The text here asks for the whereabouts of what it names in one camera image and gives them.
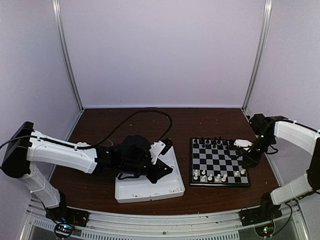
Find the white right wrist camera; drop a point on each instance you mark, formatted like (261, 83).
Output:
(242, 144)

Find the row of black chess pieces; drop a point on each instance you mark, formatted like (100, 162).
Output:
(216, 143)

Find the white plastic compartment tray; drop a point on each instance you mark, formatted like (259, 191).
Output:
(148, 191)

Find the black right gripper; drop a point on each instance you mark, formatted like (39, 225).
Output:
(250, 158)

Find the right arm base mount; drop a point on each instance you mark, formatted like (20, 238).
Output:
(263, 224)

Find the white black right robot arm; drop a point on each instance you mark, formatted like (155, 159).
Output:
(299, 139)

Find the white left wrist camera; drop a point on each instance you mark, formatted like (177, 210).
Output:
(159, 147)

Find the left aluminium frame post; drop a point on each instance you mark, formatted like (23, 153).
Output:
(65, 53)

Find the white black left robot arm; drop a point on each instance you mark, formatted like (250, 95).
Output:
(28, 146)

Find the aluminium frame post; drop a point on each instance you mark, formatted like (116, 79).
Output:
(65, 53)
(264, 30)

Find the front aluminium rail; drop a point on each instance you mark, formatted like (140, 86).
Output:
(225, 225)

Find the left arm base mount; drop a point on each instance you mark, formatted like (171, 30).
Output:
(66, 222)

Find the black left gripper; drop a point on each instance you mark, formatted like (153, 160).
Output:
(155, 175)

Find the black white chess board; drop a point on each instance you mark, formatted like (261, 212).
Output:
(217, 161)

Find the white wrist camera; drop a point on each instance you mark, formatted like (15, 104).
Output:
(242, 144)
(159, 147)

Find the right aluminium frame post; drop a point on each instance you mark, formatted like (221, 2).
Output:
(264, 30)

